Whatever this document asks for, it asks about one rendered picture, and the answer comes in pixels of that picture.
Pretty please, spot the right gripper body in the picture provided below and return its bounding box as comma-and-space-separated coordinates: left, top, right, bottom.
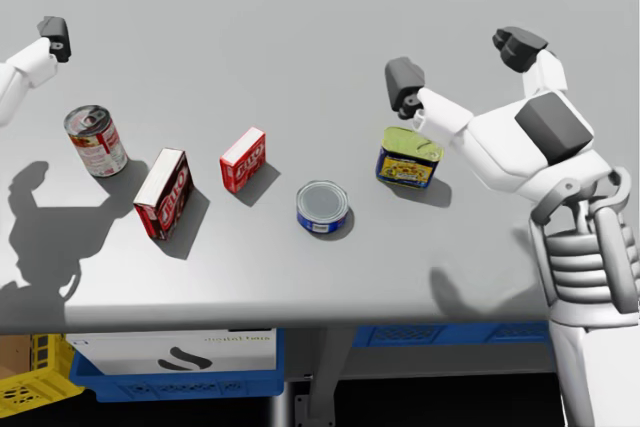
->
448, 90, 610, 204

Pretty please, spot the yellow box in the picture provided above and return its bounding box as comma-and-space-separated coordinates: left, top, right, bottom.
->
0, 333, 85, 421

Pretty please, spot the red and white carton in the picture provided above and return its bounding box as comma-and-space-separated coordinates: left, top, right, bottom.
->
132, 147, 196, 242

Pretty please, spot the white box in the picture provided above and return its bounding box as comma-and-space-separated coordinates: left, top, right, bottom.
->
66, 328, 278, 377

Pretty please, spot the blue box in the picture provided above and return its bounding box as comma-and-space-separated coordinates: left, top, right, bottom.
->
351, 323, 552, 349
68, 328, 287, 404

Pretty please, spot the brown box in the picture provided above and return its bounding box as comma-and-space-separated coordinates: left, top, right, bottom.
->
0, 335, 33, 380

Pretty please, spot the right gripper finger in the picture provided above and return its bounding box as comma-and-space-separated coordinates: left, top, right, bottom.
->
384, 57, 474, 142
491, 25, 569, 99

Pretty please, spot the red and white can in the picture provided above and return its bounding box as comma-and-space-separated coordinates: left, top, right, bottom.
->
63, 104, 130, 179

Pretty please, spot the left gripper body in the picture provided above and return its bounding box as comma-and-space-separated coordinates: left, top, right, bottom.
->
0, 63, 33, 129

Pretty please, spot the blue flat can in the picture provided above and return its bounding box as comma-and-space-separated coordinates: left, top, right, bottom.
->
295, 179, 350, 236

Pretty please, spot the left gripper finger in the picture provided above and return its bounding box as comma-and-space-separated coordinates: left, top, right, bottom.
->
6, 16, 73, 89

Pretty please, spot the green and blue rectangular can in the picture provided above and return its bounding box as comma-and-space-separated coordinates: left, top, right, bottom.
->
375, 126, 446, 190

